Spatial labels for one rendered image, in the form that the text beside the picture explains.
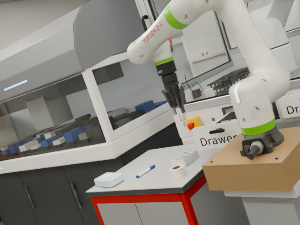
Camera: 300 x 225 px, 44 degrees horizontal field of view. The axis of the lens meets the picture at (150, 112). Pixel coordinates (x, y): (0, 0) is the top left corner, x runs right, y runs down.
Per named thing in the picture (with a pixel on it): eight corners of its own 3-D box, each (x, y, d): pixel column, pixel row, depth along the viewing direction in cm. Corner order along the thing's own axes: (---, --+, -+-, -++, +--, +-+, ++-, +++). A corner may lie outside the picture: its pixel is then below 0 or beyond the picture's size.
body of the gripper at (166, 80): (156, 77, 180) (163, 96, 181) (170, 74, 175) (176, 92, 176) (165, 74, 186) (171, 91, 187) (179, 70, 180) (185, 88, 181)
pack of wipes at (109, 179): (125, 180, 189) (122, 172, 188) (110, 188, 183) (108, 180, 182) (110, 179, 200) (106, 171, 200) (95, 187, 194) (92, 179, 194)
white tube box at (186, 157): (186, 166, 177) (183, 159, 176) (172, 168, 182) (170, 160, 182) (199, 156, 186) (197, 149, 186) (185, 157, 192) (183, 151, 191)
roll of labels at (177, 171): (171, 175, 171) (168, 167, 171) (185, 171, 171) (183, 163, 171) (172, 180, 164) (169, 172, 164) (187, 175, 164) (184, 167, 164)
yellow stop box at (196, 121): (198, 130, 207) (194, 118, 206) (188, 132, 211) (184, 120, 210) (203, 127, 210) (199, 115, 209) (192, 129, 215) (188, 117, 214)
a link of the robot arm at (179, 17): (224, 1, 135) (207, -28, 136) (202, 7, 127) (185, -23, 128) (194, 26, 150) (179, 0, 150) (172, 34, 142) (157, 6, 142)
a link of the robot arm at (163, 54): (170, 29, 176) (156, 35, 185) (151, 35, 169) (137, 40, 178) (179, 57, 178) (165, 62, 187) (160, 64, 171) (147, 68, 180)
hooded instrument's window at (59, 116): (108, 142, 224) (82, 71, 219) (-27, 166, 337) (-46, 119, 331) (197, 93, 312) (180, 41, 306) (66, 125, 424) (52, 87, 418)
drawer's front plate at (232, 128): (255, 143, 157) (248, 118, 156) (198, 150, 175) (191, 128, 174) (257, 141, 159) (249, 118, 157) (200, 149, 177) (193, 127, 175)
